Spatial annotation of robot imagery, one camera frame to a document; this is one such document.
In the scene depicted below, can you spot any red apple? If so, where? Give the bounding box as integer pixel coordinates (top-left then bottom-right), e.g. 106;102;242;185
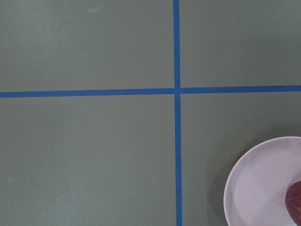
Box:
285;181;301;226

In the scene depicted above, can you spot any pink round plate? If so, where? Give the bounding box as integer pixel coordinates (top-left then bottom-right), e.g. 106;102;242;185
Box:
223;137;301;226

